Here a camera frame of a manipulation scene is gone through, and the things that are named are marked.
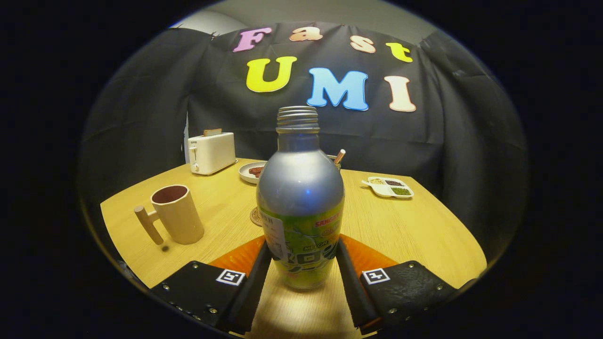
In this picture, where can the round brown cork coaster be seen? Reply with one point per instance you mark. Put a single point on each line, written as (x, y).
(255, 217)

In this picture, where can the white divided bean dish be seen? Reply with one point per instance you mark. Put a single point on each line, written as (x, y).
(388, 188)

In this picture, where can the brown toast slice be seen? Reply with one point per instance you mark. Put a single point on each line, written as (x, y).
(212, 132)

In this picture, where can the wooden table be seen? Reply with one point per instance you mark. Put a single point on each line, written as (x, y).
(400, 226)

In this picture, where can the copper pink stick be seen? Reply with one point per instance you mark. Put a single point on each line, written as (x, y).
(340, 156)

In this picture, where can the silver juice bottle green label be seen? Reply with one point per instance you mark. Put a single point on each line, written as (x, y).
(300, 197)

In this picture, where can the white toaster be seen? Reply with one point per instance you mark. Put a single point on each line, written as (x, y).
(214, 153)

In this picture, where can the brown meat slice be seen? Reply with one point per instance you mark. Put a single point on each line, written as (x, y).
(255, 168)
(259, 174)

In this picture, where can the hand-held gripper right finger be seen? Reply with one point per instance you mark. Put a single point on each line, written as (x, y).
(351, 287)

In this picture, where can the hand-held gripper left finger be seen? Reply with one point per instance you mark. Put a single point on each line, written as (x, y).
(256, 285)

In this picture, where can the white round plate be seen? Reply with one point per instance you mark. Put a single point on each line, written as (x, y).
(246, 175)

